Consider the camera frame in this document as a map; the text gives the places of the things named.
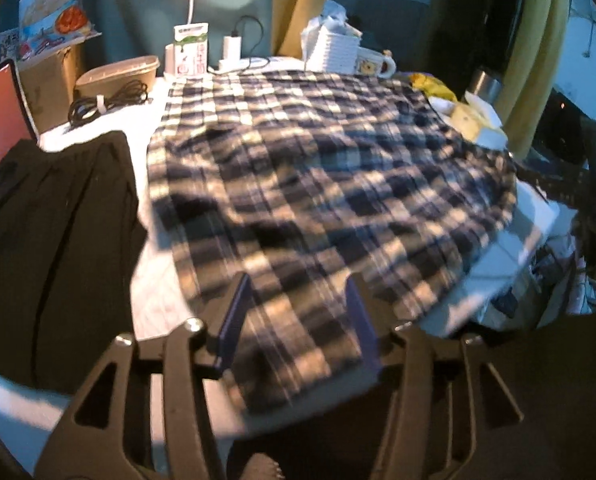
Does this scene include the yellow plush toy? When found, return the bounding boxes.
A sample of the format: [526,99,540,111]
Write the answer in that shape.
[410,74,459,102]

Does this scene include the white green milk carton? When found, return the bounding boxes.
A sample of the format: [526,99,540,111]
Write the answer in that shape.
[173,22,210,78]

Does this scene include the white textured table cover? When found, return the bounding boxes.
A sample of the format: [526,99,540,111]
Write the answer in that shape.
[0,57,561,436]

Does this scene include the black charger cable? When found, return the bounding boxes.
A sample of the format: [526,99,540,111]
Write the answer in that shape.
[233,15,265,68]

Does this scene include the white plastic basket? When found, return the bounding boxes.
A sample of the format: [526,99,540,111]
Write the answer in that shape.
[305,25,361,75]

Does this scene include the cardboard box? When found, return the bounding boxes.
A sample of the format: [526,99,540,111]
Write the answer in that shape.
[18,42,86,131]

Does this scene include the steel cup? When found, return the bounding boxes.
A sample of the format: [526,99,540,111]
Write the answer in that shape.
[467,67,504,106]

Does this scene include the printed snack bag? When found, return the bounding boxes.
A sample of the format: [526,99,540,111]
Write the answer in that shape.
[18,0,101,48]

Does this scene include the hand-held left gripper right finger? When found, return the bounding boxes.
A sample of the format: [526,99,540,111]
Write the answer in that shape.
[345,275,525,480]

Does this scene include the white cartoon mug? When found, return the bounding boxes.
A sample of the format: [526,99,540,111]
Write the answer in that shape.
[355,47,396,79]

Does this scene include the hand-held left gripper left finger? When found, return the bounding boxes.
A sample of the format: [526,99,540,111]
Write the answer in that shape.
[33,272,253,480]

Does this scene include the coiled black cable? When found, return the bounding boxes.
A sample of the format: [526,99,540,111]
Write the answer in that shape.
[68,80,151,128]

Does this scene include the white power strip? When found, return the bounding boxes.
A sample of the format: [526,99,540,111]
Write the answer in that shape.
[218,57,271,72]

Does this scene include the yellow curtain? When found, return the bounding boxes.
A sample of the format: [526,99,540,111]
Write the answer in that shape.
[503,0,571,146]
[273,0,339,58]

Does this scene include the plaid pants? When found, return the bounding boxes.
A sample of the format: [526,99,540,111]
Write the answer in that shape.
[145,70,519,416]

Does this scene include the brown lidded container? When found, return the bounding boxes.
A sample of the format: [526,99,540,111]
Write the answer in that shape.
[74,55,160,101]

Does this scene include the black cloth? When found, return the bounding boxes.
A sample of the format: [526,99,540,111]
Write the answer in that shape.
[0,131,149,396]

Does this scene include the white plastic bag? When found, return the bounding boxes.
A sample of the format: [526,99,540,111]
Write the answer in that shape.
[300,0,364,36]

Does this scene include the blue printed flat pack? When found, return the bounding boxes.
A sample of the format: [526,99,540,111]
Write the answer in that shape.
[0,30,34,78]

